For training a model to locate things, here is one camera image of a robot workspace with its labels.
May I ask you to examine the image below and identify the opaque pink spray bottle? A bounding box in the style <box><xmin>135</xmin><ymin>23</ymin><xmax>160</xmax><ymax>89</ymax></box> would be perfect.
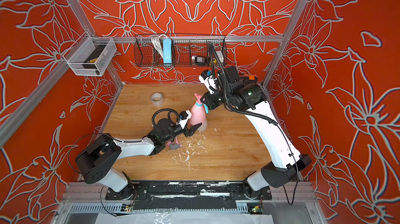
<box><xmin>190</xmin><ymin>103</ymin><xmax>208</xmax><ymax>132</ymax></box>

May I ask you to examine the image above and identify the pink blue spray nozzle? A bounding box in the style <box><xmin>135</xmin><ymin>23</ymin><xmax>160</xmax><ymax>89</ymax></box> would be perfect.
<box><xmin>194</xmin><ymin>94</ymin><xmax>209</xmax><ymax>114</ymax></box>

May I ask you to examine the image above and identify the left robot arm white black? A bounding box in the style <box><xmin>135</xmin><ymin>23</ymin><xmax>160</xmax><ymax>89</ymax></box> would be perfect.
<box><xmin>75</xmin><ymin>108</ymin><xmax>202</xmax><ymax>200</ymax></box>

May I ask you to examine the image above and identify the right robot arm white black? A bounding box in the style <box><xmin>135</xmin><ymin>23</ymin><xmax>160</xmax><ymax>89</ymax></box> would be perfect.
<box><xmin>199</xmin><ymin>42</ymin><xmax>311</xmax><ymax>200</ymax></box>

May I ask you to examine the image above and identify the pink grey spray nozzle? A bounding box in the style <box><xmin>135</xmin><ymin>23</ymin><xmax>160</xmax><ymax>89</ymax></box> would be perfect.
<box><xmin>166</xmin><ymin>139</ymin><xmax>182</xmax><ymax>151</ymax></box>

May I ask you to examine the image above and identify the black orange tool case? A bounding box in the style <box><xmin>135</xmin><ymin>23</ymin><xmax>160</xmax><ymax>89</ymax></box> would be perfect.
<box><xmin>240</xmin><ymin>74</ymin><xmax>258</xmax><ymax>85</ymax></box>

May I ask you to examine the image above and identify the clear tape roll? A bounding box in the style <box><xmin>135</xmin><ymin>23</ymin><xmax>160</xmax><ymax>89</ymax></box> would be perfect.
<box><xmin>151</xmin><ymin>92</ymin><xmax>164</xmax><ymax>106</ymax></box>

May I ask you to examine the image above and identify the white small box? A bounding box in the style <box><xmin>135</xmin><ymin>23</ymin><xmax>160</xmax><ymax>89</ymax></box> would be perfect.
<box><xmin>216</xmin><ymin>50</ymin><xmax>224</xmax><ymax>64</ymax></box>

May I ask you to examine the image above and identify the black round device with label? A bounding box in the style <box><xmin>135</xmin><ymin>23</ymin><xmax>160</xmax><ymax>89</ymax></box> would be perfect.
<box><xmin>191</xmin><ymin>56</ymin><xmax>208</xmax><ymax>66</ymax></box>

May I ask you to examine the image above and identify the light blue box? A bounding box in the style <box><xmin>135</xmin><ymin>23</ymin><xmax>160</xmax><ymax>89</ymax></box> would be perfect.
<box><xmin>162</xmin><ymin>38</ymin><xmax>173</xmax><ymax>67</ymax></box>

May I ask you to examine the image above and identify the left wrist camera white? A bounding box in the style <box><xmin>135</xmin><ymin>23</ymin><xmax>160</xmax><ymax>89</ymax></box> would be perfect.
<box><xmin>179</xmin><ymin>110</ymin><xmax>192</xmax><ymax>129</ymax></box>

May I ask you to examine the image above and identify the black wire basket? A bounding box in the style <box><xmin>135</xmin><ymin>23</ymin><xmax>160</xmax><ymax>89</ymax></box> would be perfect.
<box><xmin>134</xmin><ymin>34</ymin><xmax>228</xmax><ymax>68</ymax></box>

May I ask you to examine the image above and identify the white cable bundle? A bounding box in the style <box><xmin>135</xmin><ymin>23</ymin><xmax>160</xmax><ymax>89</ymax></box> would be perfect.
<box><xmin>151</xmin><ymin>37</ymin><xmax>165</xmax><ymax>58</ymax></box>

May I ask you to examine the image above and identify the clear plastic wall bin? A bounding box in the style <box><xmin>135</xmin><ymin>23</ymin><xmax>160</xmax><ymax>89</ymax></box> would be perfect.
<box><xmin>62</xmin><ymin>37</ymin><xmax>117</xmax><ymax>77</ymax></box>

